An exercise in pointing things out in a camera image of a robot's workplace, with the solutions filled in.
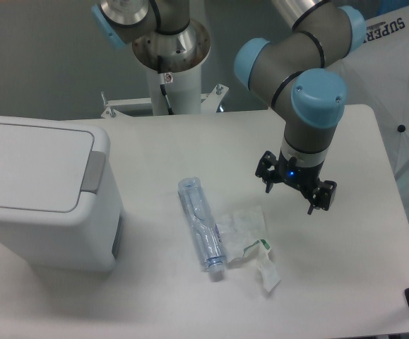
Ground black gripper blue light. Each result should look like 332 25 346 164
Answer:
255 150 337 215

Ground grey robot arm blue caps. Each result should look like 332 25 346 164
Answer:
91 1 367 210

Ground grey trash can push button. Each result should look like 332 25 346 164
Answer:
81 151 106 194

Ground white trash can body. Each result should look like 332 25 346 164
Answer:
0 116 124 271

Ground white trash can lid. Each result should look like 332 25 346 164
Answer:
0 124 93 213

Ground crumpled clear plastic wrapper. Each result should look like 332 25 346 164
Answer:
216 206 281 293

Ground crushed clear plastic bottle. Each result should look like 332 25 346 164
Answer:
178 177 226 275

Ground white umbrella with lettering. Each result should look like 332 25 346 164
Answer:
330 1 409 178

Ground white pedestal mounting bracket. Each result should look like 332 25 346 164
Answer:
100 83 230 119

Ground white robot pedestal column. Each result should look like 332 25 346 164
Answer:
146 66 201 116

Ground black cable on pedestal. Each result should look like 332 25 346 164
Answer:
157 55 174 116

